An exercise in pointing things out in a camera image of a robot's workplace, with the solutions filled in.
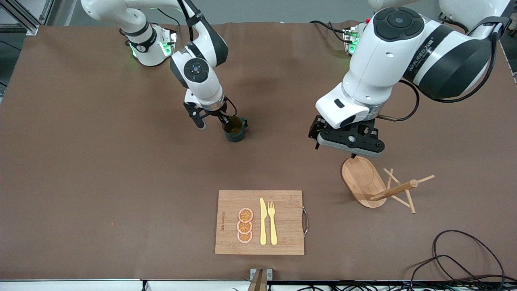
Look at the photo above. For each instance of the dark teal ribbed cup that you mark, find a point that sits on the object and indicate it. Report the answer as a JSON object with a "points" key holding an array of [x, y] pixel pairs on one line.
{"points": [[236, 135]]}

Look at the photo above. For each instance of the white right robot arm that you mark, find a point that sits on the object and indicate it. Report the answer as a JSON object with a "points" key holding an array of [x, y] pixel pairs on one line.
{"points": [[198, 72]]}

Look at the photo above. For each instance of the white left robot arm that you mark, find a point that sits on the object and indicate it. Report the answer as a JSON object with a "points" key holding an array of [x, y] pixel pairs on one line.
{"points": [[404, 48]]}

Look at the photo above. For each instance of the wooden mug tree stand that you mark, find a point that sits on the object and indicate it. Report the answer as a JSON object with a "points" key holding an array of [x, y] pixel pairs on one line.
{"points": [[363, 182]]}

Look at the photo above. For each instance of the brown table cover sheet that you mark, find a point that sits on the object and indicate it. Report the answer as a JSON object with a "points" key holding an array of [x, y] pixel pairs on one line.
{"points": [[121, 161]]}

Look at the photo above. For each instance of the orange slice toy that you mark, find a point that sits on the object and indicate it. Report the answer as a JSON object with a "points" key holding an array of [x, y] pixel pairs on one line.
{"points": [[245, 215], [244, 237], [244, 227]]}

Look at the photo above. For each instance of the bamboo cutting board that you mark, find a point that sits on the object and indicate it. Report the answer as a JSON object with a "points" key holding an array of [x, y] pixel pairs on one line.
{"points": [[282, 226]]}

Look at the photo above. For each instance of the yellow plastic fork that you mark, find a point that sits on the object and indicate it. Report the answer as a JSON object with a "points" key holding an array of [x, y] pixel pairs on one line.
{"points": [[273, 230]]}

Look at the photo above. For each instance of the yellow plastic knife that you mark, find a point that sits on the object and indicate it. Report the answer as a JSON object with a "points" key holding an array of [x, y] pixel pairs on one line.
{"points": [[263, 226]]}

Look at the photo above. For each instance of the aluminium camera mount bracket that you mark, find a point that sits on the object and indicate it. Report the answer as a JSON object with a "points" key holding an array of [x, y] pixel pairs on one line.
{"points": [[258, 279]]}

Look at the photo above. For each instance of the aluminium frame profile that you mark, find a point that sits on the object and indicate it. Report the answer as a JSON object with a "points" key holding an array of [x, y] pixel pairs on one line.
{"points": [[28, 22]]}

